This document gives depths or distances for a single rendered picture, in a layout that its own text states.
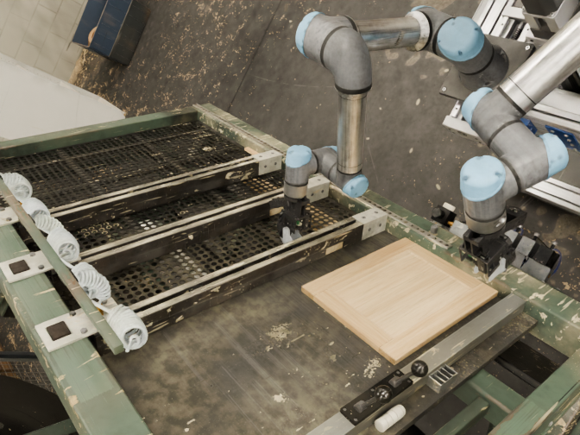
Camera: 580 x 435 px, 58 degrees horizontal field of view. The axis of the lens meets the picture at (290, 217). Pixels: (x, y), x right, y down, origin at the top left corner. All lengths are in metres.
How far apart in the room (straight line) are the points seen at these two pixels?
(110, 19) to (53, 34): 1.10
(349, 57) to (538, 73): 0.47
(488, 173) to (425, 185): 1.97
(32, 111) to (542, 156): 4.39
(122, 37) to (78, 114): 0.90
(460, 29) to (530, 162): 0.70
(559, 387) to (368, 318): 0.50
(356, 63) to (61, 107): 3.91
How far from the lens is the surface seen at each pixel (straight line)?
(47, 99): 4.97
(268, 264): 1.59
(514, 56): 1.81
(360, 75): 1.36
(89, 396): 1.23
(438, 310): 1.61
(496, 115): 1.08
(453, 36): 1.64
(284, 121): 3.68
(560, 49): 1.09
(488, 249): 1.14
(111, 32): 5.43
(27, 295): 1.52
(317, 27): 1.43
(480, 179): 0.97
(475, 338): 1.52
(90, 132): 2.63
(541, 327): 1.74
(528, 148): 1.04
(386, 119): 3.20
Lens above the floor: 2.57
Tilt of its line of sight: 49 degrees down
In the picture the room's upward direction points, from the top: 71 degrees counter-clockwise
